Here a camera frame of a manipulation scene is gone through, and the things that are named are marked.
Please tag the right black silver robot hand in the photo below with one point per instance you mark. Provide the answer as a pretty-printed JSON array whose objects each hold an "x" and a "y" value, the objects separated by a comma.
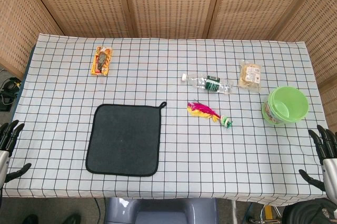
[{"x": 329, "y": 145}]

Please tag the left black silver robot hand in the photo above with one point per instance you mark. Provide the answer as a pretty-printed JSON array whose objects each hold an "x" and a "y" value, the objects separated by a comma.
[{"x": 5, "y": 139}]

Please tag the pink yellow feather shuttlecock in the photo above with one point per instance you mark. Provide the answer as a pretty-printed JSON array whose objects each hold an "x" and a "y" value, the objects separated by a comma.
[{"x": 202, "y": 110}]

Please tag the orange snack package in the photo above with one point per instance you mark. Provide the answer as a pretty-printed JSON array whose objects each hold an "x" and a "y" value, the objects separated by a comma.
[{"x": 101, "y": 61}]

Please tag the clear plastic bottle green label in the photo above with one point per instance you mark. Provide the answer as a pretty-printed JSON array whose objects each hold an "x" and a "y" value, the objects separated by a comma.
[{"x": 210, "y": 83}]

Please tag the black bag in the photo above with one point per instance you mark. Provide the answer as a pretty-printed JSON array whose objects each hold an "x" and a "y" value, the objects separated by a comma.
[{"x": 308, "y": 213}]

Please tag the metal stool frame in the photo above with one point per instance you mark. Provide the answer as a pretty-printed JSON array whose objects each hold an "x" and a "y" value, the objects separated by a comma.
[{"x": 267, "y": 213}]

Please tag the grey plastic stool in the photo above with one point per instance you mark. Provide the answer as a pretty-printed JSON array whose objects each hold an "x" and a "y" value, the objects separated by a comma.
[{"x": 160, "y": 212}]

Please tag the clear bag of snacks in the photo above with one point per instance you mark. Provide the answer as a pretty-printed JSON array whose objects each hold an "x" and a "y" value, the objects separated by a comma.
[{"x": 250, "y": 75}]

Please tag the woven bamboo folding screen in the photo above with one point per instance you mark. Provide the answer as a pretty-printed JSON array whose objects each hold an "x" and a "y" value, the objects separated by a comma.
[{"x": 171, "y": 2}]

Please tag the white checkered tablecloth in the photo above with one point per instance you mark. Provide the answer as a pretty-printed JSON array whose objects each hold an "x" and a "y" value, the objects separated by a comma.
[{"x": 197, "y": 150}]

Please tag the green plastic bowl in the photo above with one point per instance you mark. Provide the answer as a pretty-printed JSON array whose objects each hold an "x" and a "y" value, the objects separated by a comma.
[{"x": 288, "y": 105}]

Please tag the grey and yellow cloth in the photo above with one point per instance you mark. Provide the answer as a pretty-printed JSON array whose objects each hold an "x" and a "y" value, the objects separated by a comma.
[{"x": 123, "y": 139}]

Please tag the black shoe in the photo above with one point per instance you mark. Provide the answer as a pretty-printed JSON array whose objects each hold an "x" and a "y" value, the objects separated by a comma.
[{"x": 71, "y": 219}]

